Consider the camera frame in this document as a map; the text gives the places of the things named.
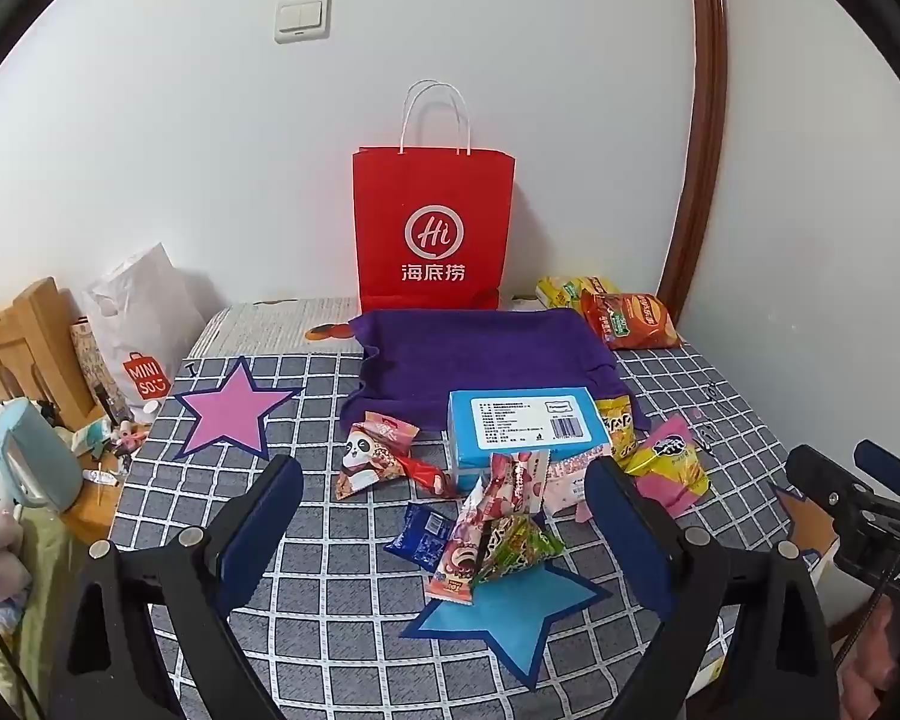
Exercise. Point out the pink paper star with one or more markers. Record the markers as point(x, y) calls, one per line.
point(229, 412)

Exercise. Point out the white plastic shopping bag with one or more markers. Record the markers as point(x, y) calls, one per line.
point(142, 315)

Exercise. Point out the pink and yellow snack packet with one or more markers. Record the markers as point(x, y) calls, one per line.
point(671, 465)

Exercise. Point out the wooden chair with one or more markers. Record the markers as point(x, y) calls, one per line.
point(22, 345)

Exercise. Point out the red snack bar packet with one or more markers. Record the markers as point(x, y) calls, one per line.
point(427, 474)

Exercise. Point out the yellow chips bag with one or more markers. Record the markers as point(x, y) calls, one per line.
point(562, 291)

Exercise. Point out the grey checkered bedsheet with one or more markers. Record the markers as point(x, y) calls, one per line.
point(330, 615)

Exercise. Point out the green cloth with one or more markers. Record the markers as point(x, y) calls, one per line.
point(45, 600)

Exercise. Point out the red paper bag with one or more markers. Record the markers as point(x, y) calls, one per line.
point(435, 187)

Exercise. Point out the purple cloth tray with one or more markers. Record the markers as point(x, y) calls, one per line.
point(480, 352)

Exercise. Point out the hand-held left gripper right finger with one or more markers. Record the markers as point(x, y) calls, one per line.
point(630, 532)

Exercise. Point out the panda snack packet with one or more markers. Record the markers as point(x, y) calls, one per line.
point(371, 457)

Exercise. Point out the orange chips bag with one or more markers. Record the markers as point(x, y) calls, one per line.
point(634, 319)

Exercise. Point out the small white jar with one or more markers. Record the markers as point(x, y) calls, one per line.
point(151, 410)

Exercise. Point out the light blue container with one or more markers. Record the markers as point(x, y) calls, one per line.
point(34, 457)

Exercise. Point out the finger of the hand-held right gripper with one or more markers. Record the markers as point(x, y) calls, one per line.
point(889, 469)
point(825, 484)

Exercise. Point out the pale pink peach packet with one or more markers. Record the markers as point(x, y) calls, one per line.
point(566, 487)

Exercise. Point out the patterned gift bag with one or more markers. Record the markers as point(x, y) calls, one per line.
point(97, 367)

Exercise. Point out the white light switch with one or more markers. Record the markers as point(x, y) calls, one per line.
point(302, 19)

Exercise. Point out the light blue box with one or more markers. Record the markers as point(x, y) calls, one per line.
point(525, 420)

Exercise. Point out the person's right hand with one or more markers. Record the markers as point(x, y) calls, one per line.
point(889, 675)

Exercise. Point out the brown wooden door frame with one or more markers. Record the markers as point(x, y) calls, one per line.
point(701, 127)

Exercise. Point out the green triangular snack packet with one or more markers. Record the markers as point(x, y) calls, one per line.
point(517, 547)

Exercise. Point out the white printed cloth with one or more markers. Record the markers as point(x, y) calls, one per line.
point(270, 326)

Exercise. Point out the pink strawberry print packet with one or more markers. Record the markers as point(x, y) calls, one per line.
point(521, 480)

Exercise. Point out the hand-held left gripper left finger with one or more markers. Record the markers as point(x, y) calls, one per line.
point(270, 517)

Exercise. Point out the blue paper star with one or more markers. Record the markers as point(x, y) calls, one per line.
point(495, 622)

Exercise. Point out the dark blue snack packet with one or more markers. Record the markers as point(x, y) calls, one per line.
point(420, 536)

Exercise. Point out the pink bear snack packet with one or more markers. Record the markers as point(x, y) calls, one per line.
point(457, 555)

